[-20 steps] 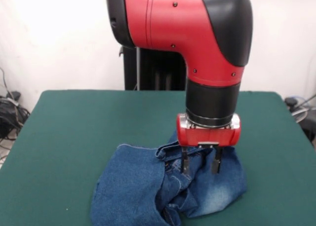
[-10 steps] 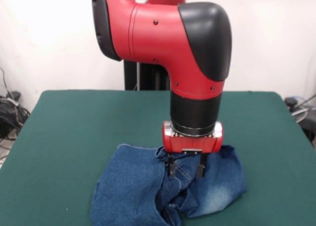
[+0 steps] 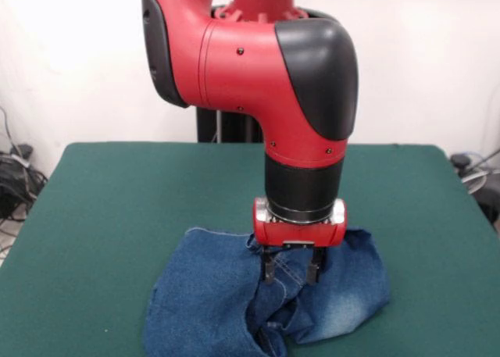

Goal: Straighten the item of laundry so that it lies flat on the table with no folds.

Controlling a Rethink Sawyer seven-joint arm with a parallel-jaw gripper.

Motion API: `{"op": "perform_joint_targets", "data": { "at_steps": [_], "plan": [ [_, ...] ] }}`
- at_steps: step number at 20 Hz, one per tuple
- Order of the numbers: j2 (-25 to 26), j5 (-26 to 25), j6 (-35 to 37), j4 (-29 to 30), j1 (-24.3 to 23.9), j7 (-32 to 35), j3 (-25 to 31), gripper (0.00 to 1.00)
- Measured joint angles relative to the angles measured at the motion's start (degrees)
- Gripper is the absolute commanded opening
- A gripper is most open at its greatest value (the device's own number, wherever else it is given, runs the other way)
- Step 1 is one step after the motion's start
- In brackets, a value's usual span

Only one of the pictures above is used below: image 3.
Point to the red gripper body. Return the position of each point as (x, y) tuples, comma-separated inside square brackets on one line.
[(301, 234)]

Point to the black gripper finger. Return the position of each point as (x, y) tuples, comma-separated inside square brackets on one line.
[(313, 269), (268, 269)]

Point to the blue denim jeans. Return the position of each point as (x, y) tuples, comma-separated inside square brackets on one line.
[(203, 286)]

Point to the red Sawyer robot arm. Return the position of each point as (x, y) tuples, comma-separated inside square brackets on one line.
[(242, 68)]

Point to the dark green table cloth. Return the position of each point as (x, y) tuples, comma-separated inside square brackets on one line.
[(117, 197)]

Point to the dark grey stand base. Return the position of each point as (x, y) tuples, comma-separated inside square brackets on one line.
[(490, 204)]

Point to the black power adapter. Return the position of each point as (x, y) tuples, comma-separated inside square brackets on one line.
[(24, 151)]

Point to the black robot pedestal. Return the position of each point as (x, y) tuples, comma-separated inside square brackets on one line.
[(234, 126)]

